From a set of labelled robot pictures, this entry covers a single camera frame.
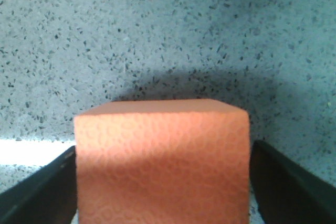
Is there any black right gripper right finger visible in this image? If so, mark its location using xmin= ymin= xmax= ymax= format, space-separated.
xmin=250 ymin=141 xmax=335 ymax=223

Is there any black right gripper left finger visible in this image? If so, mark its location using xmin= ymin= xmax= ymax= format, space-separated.
xmin=1 ymin=146 xmax=77 ymax=223

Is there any orange foam cube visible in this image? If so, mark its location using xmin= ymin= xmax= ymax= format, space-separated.
xmin=74 ymin=99 xmax=250 ymax=223

